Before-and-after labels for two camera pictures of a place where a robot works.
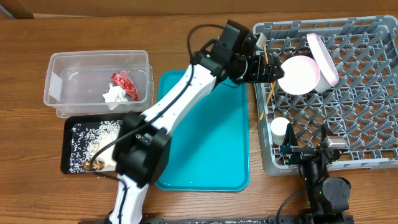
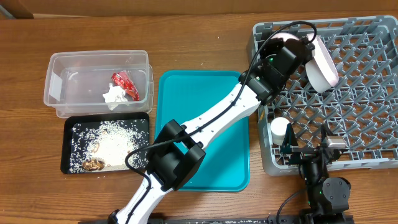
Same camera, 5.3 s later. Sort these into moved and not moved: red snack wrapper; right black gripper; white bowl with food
Moved: white bowl with food
Not moved: right black gripper; red snack wrapper
